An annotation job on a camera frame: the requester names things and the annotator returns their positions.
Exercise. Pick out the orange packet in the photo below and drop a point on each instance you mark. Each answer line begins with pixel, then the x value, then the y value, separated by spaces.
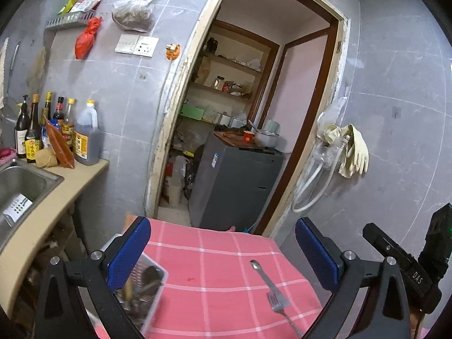
pixel 60 146

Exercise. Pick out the yellow green packet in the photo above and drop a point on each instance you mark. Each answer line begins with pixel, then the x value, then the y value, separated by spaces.
pixel 70 1

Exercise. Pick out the glass jar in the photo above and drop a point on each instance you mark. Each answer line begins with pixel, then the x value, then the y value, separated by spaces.
pixel 218 83

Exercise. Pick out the red snack packets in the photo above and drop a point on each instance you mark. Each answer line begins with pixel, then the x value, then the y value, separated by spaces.
pixel 88 2

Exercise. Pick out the dark red cap bottle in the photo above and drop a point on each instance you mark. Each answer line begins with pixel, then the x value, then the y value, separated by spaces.
pixel 59 111

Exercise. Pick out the blue packet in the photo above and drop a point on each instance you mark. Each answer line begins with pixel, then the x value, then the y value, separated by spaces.
pixel 46 136

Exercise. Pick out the cream rubber gloves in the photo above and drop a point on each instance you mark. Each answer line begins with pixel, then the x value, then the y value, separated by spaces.
pixel 353 152

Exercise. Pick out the green box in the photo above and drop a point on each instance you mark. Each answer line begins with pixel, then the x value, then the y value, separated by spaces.
pixel 192 112

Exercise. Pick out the steel sink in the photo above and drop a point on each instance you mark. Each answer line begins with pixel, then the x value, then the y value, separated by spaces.
pixel 24 187

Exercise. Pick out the grey washing machine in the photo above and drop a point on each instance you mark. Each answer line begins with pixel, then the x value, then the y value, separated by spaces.
pixel 233 187

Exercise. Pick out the large brown vinegar jug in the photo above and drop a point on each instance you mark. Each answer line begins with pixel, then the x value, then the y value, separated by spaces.
pixel 87 137

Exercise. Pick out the grey wall shelf rack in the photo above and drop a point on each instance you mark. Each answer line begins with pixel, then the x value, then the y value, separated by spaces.
pixel 70 20

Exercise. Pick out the white perforated utensil basket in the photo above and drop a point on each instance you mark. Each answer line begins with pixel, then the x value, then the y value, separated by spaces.
pixel 155 289

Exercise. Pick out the white wall switch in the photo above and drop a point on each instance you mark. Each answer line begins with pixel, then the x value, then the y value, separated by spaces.
pixel 126 43

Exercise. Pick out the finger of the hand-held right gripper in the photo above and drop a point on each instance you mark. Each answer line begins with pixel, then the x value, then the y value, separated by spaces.
pixel 376 238

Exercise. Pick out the metal pot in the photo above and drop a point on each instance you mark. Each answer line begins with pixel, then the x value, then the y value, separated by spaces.
pixel 267 136

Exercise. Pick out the orange wall plug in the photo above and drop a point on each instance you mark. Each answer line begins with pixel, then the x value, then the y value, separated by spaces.
pixel 173 51

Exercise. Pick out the clear bag of dried goods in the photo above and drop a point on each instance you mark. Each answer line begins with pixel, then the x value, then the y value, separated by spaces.
pixel 134 14

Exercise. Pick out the metal utensil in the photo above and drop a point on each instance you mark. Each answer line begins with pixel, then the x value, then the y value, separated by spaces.
pixel 270 282

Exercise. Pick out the dark soy sauce bottle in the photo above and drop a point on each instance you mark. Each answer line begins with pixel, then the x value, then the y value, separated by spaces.
pixel 33 137

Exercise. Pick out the clear yellow cap bottle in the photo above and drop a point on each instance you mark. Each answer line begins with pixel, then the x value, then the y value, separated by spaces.
pixel 69 123

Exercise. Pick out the slim yellow cap bottle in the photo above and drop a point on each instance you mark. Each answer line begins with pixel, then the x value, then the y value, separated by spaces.
pixel 47 104

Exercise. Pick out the metal fork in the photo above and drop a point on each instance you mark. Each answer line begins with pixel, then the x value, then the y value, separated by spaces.
pixel 279 305

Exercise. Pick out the wooden cutting board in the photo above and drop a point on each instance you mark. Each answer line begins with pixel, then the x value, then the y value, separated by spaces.
pixel 229 137

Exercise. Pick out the white wall socket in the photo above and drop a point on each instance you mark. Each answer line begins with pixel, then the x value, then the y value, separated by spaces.
pixel 146 46

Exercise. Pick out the wooden shelf unit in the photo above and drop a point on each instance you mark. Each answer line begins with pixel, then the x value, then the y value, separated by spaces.
pixel 233 63

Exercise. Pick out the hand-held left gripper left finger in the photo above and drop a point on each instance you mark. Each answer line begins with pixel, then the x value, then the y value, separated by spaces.
pixel 130 250

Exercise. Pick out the beige tied bag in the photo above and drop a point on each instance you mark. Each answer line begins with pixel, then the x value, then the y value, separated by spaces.
pixel 46 158

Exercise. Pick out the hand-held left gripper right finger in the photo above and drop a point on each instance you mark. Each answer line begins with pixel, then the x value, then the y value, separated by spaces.
pixel 314 250

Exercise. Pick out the white bucket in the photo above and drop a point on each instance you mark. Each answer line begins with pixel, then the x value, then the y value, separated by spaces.
pixel 176 183

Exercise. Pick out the pink checked tablecloth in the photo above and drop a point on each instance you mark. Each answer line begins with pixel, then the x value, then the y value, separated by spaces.
pixel 219 268

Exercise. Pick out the metal ladle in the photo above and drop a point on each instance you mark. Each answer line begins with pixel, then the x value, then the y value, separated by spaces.
pixel 12 67

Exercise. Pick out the red paper cup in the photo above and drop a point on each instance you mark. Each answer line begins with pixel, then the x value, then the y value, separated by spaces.
pixel 249 137

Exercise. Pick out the red plastic bag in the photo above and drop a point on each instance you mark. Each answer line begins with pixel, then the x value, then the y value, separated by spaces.
pixel 86 39

